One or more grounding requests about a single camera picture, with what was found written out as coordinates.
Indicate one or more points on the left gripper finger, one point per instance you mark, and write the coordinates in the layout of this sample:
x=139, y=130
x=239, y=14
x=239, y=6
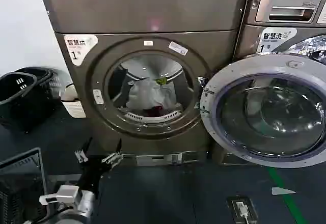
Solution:
x=82, y=155
x=113, y=159

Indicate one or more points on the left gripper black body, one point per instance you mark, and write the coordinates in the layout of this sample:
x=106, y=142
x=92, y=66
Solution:
x=93, y=170

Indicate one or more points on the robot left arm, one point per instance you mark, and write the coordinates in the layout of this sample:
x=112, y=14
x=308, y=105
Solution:
x=85, y=205

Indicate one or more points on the red garment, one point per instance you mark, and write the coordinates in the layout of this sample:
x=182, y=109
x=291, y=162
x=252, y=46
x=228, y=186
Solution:
x=155, y=109

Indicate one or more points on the white cloth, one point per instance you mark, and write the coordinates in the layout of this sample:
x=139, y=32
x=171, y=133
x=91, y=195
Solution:
x=147, y=91

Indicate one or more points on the black basket with grey rim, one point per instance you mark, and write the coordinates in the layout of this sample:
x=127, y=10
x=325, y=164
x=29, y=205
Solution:
x=23, y=107

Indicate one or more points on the black plastic laundry basket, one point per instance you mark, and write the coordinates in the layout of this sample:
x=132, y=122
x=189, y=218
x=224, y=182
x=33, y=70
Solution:
x=51, y=77

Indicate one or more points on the green garment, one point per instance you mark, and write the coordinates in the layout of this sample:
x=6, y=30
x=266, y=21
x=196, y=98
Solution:
x=161, y=80

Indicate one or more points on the floor socket box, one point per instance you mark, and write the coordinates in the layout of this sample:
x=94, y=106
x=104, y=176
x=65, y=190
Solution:
x=233, y=208

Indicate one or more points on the grey front-load dryer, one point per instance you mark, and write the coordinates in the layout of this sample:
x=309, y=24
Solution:
x=142, y=12

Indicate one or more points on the round glass dryer door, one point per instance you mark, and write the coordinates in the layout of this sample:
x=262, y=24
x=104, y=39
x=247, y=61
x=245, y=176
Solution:
x=267, y=112

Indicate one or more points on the white floor tape piece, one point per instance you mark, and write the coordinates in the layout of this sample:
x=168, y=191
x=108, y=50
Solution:
x=280, y=191

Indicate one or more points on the green floor tape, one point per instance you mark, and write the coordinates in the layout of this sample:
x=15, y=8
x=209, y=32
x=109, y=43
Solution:
x=287, y=198

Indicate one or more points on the dark mesh basket grey frame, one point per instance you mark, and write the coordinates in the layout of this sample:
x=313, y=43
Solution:
x=20, y=183

